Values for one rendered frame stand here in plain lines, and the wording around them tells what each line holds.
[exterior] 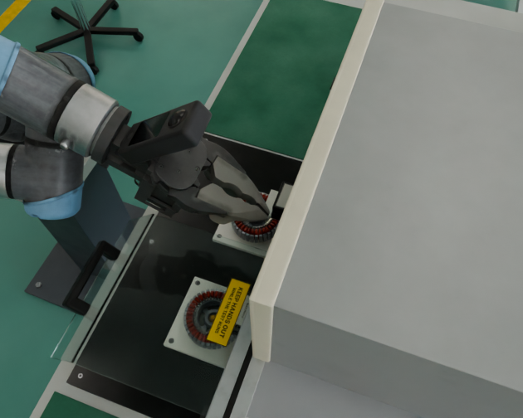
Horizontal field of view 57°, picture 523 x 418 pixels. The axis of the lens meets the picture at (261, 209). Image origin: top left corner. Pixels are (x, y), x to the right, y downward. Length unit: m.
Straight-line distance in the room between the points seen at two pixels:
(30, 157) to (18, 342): 1.33
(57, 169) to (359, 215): 0.40
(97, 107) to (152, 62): 2.03
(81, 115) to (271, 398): 0.38
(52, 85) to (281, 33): 1.03
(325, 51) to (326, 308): 1.12
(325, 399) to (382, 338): 0.20
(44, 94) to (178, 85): 1.90
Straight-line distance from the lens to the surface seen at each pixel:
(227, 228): 1.06
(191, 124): 0.48
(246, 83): 1.36
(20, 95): 0.57
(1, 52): 0.59
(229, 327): 0.68
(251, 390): 0.60
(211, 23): 2.76
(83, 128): 0.56
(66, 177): 0.69
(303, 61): 1.43
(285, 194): 0.93
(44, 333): 1.94
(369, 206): 0.47
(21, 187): 0.70
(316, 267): 0.43
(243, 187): 0.57
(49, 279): 2.00
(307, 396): 0.61
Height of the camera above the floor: 1.71
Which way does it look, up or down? 60 degrees down
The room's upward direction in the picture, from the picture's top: straight up
